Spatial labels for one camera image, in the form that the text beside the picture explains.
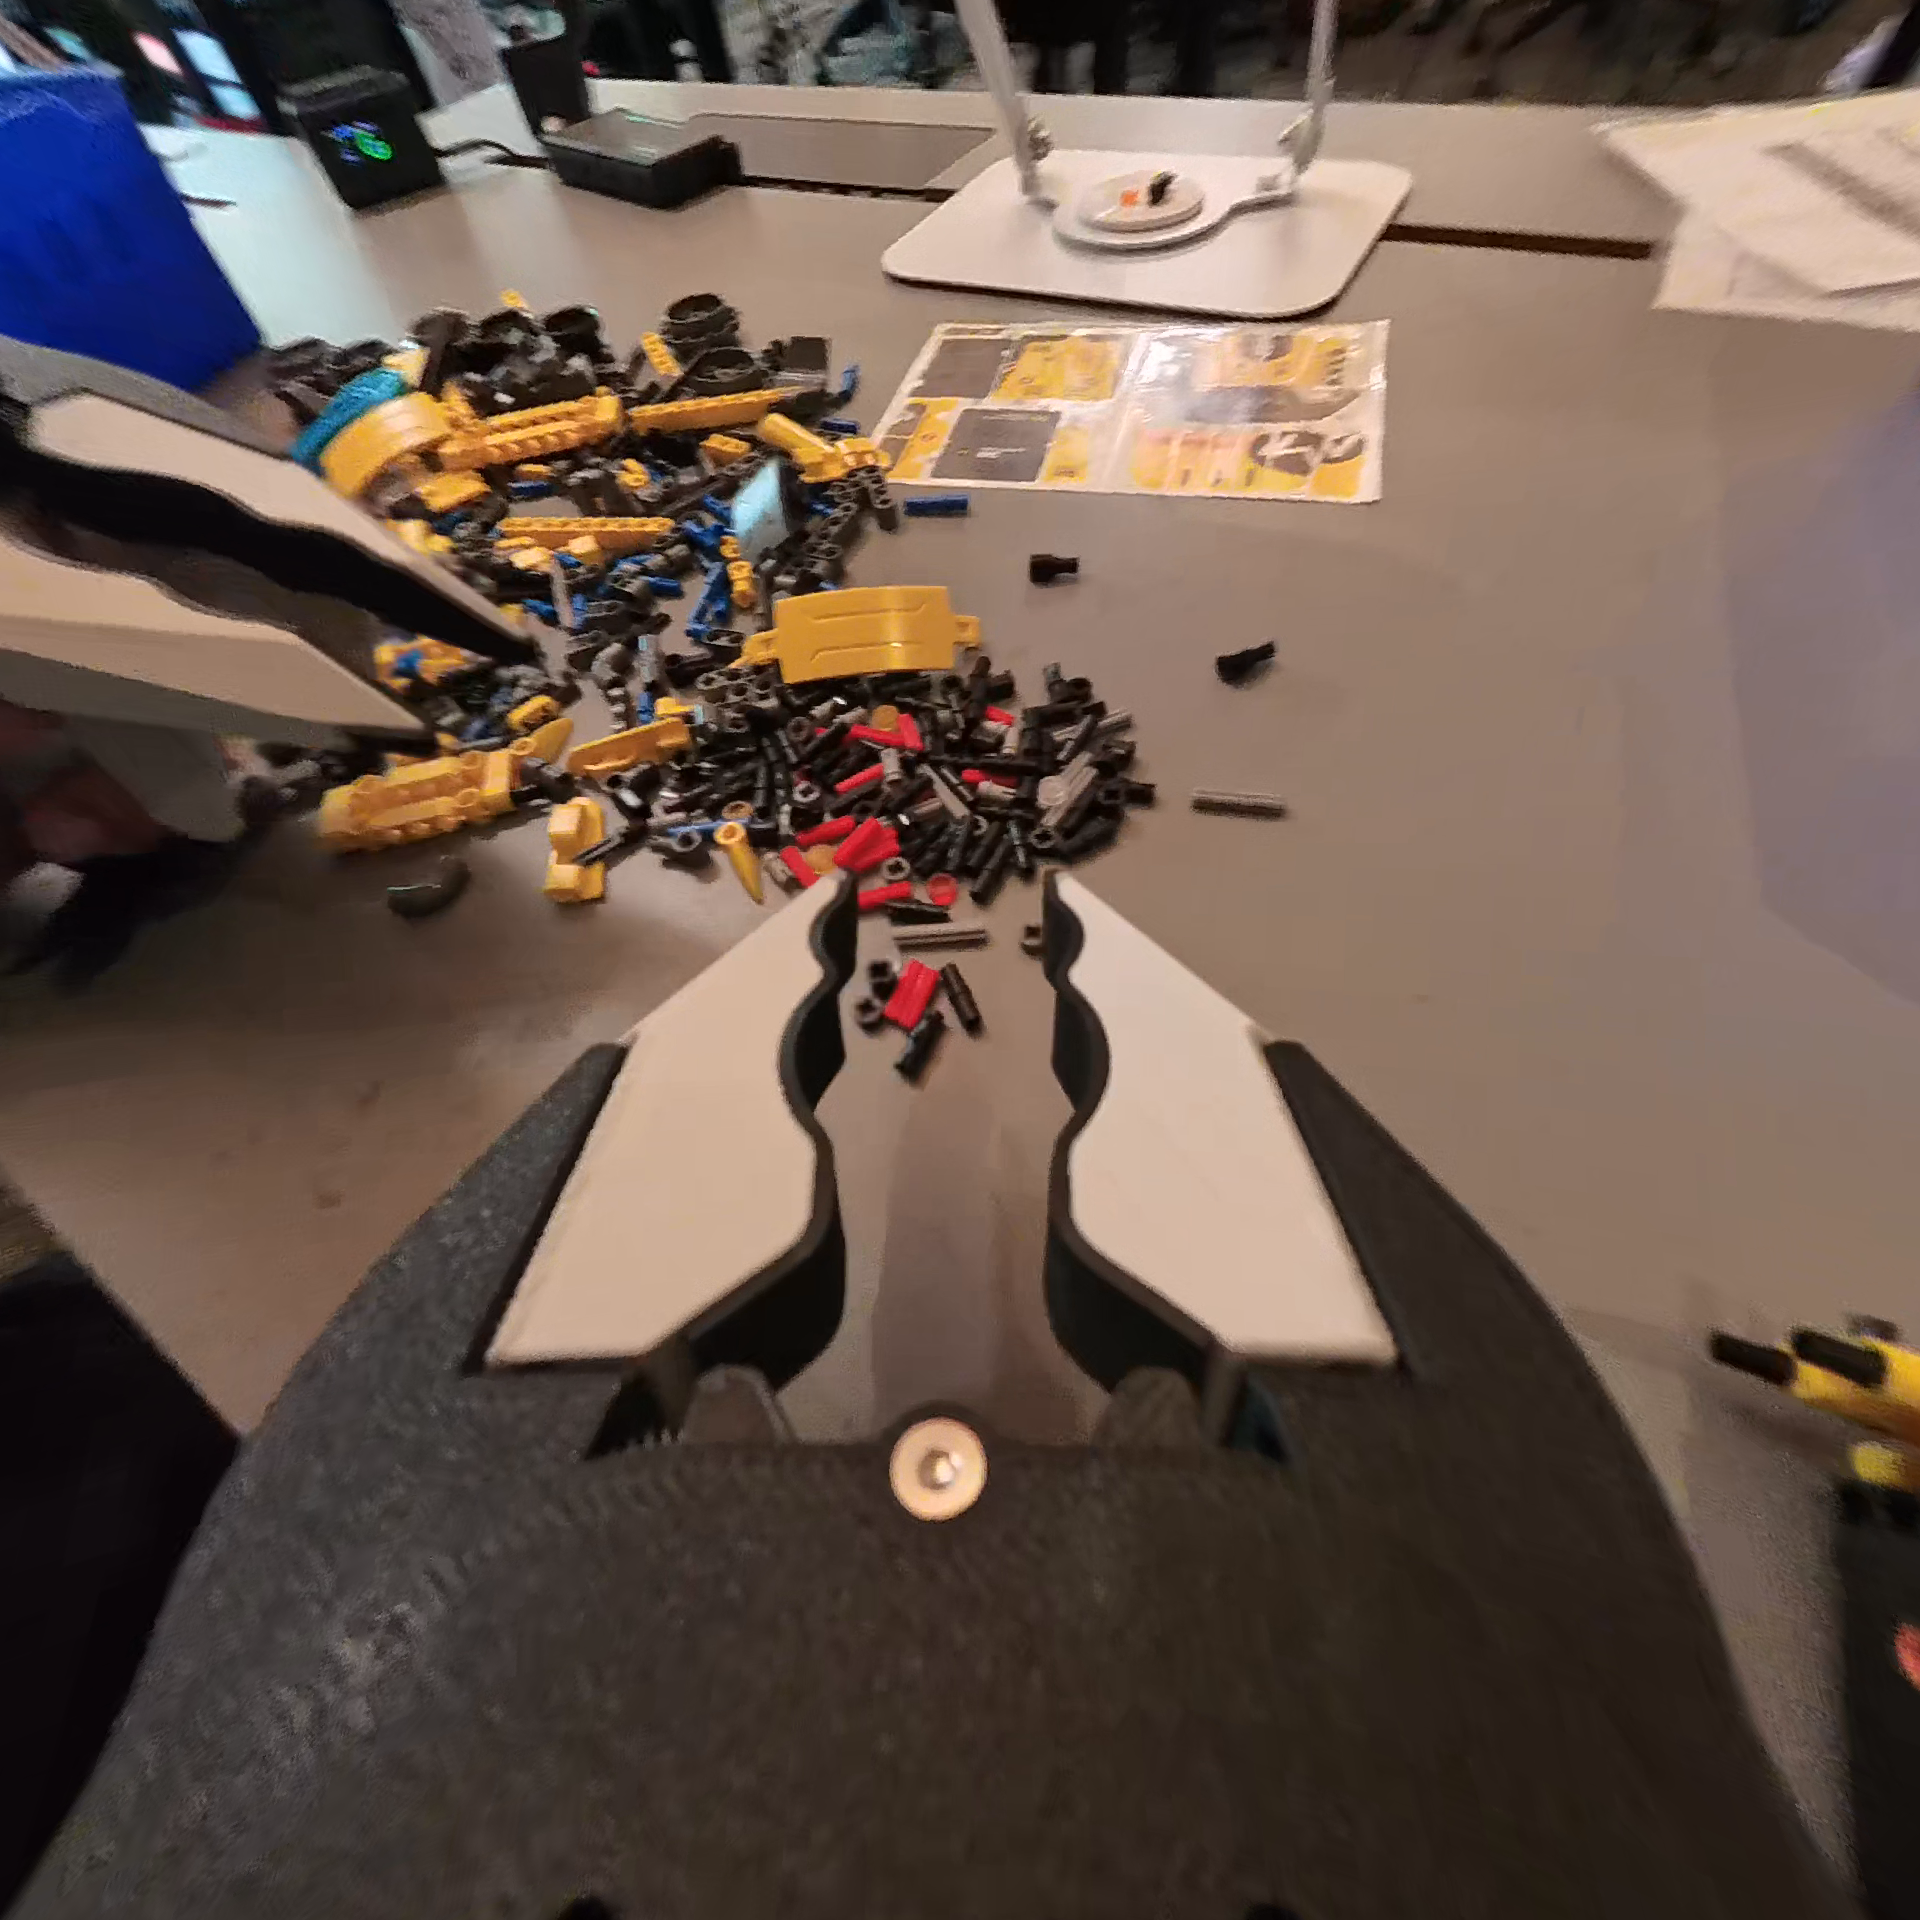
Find yellow black toy brick assembly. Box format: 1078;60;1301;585
1706;1315;1920;1920

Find white paper sheet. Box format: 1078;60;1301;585
1594;87;1920;336

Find blue plastic bin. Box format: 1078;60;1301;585
0;67;267;396

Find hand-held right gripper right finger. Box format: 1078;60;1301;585
1038;870;1401;1374

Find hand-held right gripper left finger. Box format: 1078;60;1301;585
481;873;861;1374

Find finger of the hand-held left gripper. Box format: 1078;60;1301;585
0;392;546;670
0;533;439;846

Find person's left hand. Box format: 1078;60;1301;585
0;705;151;903

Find black power bank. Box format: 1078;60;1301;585
533;109;748;212

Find pile of toy brick parts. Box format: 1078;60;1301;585
270;292;1159;1086

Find yellow printed sticker sheet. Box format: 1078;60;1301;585
870;318;1392;507

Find scattered black toy pins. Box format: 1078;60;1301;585
1026;551;1280;691

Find black box with green display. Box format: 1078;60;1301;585
276;67;447;212

